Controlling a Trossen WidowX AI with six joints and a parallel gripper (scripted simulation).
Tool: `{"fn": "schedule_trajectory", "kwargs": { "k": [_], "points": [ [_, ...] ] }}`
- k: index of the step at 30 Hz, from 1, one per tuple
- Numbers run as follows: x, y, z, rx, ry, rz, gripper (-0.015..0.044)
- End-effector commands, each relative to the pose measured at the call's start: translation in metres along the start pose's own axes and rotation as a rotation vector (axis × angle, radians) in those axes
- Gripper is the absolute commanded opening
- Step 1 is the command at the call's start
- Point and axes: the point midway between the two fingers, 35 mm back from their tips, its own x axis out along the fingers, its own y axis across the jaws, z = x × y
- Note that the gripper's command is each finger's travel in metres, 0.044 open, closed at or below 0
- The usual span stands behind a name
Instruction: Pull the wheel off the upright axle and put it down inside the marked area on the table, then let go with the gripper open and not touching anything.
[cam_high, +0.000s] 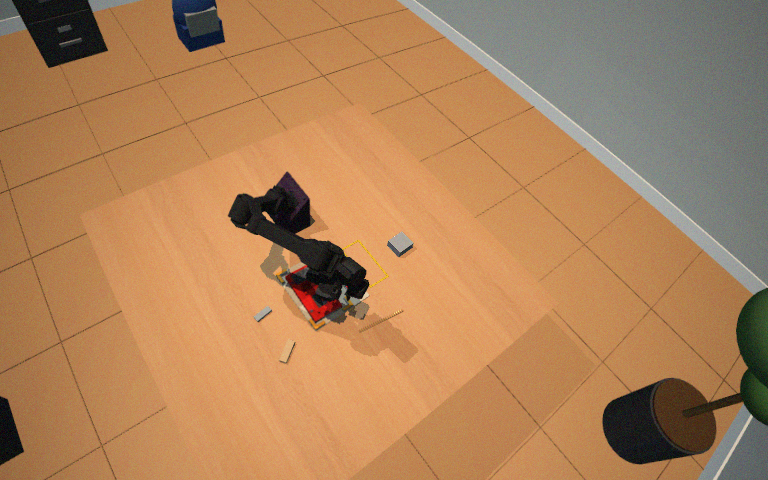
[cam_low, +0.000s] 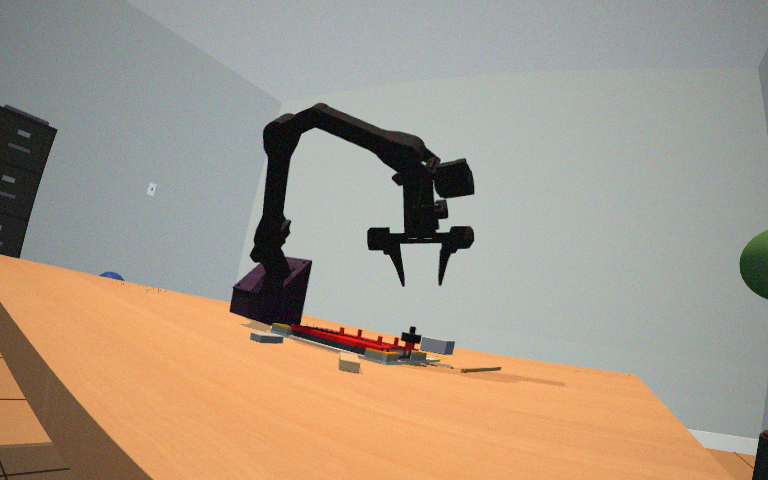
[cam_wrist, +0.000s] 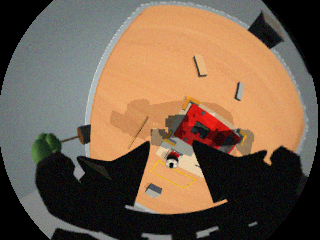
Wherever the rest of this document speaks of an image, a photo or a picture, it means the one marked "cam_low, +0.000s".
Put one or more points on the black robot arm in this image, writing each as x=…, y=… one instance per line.
x=403, y=152

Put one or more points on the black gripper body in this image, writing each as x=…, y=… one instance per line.
x=376, y=237

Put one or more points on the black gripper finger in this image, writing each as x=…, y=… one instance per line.
x=394, y=251
x=447, y=249

